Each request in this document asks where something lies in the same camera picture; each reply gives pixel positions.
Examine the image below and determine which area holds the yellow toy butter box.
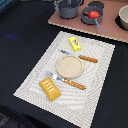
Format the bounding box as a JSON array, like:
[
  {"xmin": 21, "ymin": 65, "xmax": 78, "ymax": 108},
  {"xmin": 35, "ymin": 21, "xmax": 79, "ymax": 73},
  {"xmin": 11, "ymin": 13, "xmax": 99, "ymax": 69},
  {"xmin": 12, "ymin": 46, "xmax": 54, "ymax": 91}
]
[{"xmin": 69, "ymin": 37, "xmax": 81, "ymax": 51}]

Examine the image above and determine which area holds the orange toy bread loaf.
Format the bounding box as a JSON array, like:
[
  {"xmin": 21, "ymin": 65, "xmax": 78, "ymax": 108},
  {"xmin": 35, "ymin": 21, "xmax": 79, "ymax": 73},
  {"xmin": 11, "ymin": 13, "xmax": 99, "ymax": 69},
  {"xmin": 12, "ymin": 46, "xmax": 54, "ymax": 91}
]
[{"xmin": 39, "ymin": 77, "xmax": 61, "ymax": 101}]

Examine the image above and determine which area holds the grey toy pot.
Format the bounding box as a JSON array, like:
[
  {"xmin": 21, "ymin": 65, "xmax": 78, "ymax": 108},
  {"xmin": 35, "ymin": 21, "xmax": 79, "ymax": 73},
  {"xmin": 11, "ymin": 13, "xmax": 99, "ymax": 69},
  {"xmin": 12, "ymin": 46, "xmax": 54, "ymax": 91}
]
[{"xmin": 54, "ymin": 0, "xmax": 84, "ymax": 19}]

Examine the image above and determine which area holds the red toy tomato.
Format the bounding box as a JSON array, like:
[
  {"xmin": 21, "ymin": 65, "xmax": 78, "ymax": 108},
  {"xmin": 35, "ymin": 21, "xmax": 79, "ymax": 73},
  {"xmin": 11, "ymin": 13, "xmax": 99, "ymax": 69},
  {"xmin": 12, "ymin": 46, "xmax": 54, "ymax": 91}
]
[{"xmin": 88, "ymin": 11, "xmax": 100, "ymax": 18}]

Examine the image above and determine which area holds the round wooden plate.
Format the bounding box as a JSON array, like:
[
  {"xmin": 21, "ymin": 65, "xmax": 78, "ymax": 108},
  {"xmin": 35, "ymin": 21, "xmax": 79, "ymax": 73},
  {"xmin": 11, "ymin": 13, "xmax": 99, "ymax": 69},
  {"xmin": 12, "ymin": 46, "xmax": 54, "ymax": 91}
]
[{"xmin": 56, "ymin": 55, "xmax": 84, "ymax": 79}]

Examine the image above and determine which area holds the white woven placemat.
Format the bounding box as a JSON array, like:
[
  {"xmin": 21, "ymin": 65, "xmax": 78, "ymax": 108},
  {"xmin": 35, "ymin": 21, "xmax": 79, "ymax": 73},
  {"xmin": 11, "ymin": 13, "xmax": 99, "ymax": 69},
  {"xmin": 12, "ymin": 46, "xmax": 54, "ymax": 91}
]
[{"xmin": 14, "ymin": 31, "xmax": 115, "ymax": 128}]

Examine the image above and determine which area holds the grey toy frying pan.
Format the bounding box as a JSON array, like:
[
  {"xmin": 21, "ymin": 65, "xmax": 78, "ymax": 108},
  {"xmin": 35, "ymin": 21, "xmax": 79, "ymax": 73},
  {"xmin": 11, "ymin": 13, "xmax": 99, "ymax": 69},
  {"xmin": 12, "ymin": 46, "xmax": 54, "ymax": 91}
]
[{"xmin": 81, "ymin": 6, "xmax": 103, "ymax": 31}]

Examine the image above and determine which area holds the black stove burner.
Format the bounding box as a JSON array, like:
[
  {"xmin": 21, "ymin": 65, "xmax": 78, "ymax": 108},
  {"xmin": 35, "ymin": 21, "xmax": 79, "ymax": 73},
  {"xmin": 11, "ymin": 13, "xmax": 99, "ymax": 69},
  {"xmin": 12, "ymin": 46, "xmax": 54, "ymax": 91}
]
[{"xmin": 88, "ymin": 1, "xmax": 104, "ymax": 9}]

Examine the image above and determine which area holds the beige bowl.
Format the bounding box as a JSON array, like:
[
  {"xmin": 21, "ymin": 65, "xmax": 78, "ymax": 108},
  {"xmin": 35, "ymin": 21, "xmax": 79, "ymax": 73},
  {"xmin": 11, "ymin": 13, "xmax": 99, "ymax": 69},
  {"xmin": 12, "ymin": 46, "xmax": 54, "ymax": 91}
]
[{"xmin": 119, "ymin": 5, "xmax": 128, "ymax": 30}]

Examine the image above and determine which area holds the toy fork wooden handle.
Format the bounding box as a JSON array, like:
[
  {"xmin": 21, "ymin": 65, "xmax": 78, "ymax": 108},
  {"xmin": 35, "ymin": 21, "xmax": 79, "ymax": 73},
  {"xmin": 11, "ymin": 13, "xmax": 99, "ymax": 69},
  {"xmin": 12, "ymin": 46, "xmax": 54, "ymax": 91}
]
[{"xmin": 46, "ymin": 71, "xmax": 87, "ymax": 91}]

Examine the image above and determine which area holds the toy knife wooden handle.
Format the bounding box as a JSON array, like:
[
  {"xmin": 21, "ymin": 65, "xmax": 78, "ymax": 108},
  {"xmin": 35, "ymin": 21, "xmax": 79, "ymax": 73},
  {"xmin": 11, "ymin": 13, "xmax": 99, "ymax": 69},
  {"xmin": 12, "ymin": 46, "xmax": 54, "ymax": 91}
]
[{"xmin": 58, "ymin": 49, "xmax": 99, "ymax": 64}]

